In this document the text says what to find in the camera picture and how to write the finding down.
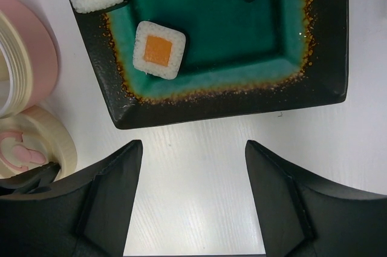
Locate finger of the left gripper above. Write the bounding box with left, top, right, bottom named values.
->
left=1, top=162, right=60, bottom=195

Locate pink round lunch box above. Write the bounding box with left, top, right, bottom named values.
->
left=1, top=0, right=59, bottom=118

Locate orange centre sushi piece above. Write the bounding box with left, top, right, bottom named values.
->
left=132, top=21, right=186, bottom=80

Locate cream lid with pink handle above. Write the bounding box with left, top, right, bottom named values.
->
left=1, top=106, right=77, bottom=180

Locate black and teal square plate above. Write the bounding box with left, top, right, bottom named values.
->
left=75, top=0, right=349, bottom=129

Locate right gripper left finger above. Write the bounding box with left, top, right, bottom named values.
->
left=1, top=140, right=143, bottom=256

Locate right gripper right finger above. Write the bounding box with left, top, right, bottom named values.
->
left=245, top=140, right=386, bottom=256

